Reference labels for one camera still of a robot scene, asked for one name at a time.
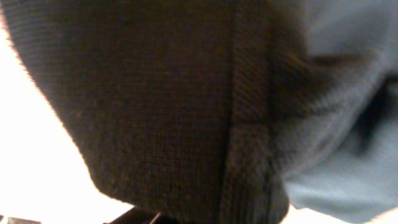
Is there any black polo shirt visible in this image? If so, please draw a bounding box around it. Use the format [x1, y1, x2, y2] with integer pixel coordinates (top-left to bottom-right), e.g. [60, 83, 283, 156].
[0, 0, 398, 224]

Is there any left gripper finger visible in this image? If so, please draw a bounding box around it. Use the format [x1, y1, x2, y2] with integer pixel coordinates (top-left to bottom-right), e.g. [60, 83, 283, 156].
[104, 207, 180, 224]

